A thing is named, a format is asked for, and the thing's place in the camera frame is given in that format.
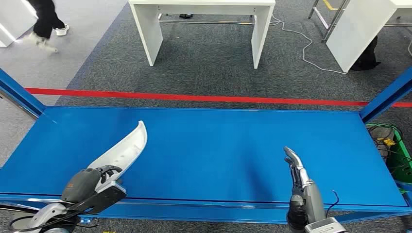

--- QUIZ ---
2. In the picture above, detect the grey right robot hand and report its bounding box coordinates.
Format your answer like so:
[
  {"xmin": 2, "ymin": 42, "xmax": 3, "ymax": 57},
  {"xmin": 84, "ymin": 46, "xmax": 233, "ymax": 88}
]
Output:
[{"xmin": 283, "ymin": 146, "xmax": 326, "ymax": 226}]

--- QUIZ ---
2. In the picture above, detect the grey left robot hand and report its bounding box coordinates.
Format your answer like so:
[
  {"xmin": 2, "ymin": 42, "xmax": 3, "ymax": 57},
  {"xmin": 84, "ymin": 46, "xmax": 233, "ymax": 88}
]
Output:
[{"xmin": 60, "ymin": 165, "xmax": 123, "ymax": 204}]

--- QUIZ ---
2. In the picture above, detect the white curved plastic part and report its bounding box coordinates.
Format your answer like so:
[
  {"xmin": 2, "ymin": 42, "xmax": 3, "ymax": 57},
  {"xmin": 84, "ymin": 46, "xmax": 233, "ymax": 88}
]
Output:
[{"xmin": 86, "ymin": 120, "xmax": 148, "ymax": 194}]

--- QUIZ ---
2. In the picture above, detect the blue steel shelf rack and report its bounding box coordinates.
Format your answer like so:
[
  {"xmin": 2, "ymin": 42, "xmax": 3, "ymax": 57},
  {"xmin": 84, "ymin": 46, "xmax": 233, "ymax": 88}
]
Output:
[{"xmin": 0, "ymin": 66, "xmax": 412, "ymax": 226}]

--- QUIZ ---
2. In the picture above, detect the green plastic crate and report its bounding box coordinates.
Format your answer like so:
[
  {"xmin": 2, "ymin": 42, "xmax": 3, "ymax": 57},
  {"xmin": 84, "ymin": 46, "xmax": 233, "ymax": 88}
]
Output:
[{"xmin": 366, "ymin": 123, "xmax": 412, "ymax": 185}]

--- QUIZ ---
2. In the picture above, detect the person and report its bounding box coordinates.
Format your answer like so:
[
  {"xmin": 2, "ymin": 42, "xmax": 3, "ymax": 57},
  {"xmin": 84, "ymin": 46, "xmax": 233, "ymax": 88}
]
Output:
[
  {"xmin": 350, "ymin": 35, "xmax": 381, "ymax": 71},
  {"xmin": 22, "ymin": 0, "xmax": 70, "ymax": 54}
]

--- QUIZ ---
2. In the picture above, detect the white panel table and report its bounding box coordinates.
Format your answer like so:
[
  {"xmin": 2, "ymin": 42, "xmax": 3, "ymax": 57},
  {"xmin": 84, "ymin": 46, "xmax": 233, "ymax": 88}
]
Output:
[{"xmin": 128, "ymin": 0, "xmax": 276, "ymax": 70}]

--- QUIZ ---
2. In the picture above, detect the white table with chrome legs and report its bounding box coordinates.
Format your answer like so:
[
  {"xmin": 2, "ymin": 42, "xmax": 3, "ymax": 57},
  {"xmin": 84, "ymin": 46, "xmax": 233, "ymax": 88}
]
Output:
[{"xmin": 308, "ymin": 0, "xmax": 412, "ymax": 73}]

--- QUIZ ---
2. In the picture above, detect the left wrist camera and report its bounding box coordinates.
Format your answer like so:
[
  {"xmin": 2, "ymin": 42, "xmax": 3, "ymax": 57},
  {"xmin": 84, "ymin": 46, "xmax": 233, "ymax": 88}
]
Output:
[{"xmin": 66, "ymin": 181, "xmax": 127, "ymax": 216}]

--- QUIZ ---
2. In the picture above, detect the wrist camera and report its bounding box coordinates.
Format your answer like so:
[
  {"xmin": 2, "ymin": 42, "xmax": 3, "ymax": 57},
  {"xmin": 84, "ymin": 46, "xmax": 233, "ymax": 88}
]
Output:
[
  {"xmin": 304, "ymin": 217, "xmax": 347, "ymax": 233},
  {"xmin": 66, "ymin": 181, "xmax": 127, "ymax": 216}
]

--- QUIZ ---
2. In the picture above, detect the thin dark wrist cable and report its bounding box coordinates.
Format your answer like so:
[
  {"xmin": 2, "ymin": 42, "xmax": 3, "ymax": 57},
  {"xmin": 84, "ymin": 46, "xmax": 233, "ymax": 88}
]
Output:
[{"xmin": 326, "ymin": 190, "xmax": 341, "ymax": 219}]

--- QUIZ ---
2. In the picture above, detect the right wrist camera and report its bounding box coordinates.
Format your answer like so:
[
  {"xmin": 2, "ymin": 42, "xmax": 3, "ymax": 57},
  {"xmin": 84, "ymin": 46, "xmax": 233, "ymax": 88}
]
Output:
[{"xmin": 304, "ymin": 217, "xmax": 347, "ymax": 233}]

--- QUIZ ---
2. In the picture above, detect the white floor cable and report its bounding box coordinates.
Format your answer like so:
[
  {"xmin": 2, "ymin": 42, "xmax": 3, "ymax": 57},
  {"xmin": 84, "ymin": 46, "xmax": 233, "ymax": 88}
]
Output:
[{"xmin": 270, "ymin": 14, "xmax": 348, "ymax": 75}]

